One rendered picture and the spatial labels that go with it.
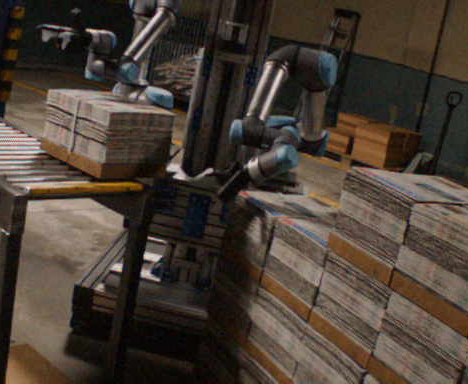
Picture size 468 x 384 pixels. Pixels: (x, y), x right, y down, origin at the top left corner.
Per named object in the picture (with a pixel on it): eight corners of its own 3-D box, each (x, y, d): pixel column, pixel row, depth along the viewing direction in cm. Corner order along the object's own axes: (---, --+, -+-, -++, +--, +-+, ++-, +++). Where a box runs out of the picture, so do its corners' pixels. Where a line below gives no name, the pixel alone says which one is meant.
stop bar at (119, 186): (143, 190, 240) (144, 184, 239) (29, 195, 209) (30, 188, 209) (137, 187, 242) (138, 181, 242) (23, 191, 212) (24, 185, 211)
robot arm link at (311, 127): (295, 134, 304) (300, 39, 260) (330, 143, 300) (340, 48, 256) (287, 156, 298) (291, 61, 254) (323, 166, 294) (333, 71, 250)
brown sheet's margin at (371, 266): (421, 248, 220) (424, 235, 219) (488, 285, 194) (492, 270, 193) (325, 246, 203) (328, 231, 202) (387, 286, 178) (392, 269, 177)
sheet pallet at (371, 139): (418, 181, 876) (429, 135, 863) (385, 182, 818) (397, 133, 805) (341, 154, 957) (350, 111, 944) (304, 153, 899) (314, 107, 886)
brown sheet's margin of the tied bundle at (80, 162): (165, 178, 261) (167, 166, 260) (99, 178, 241) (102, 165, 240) (136, 165, 271) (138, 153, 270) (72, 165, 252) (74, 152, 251)
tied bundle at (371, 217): (420, 251, 220) (440, 179, 215) (489, 288, 194) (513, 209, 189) (324, 248, 203) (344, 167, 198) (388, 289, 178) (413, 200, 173)
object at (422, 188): (441, 180, 214) (442, 176, 214) (513, 209, 189) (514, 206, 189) (349, 169, 198) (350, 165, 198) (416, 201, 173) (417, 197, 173)
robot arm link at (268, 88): (270, 33, 263) (228, 126, 235) (300, 39, 260) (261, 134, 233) (270, 57, 272) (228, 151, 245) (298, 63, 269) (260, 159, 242)
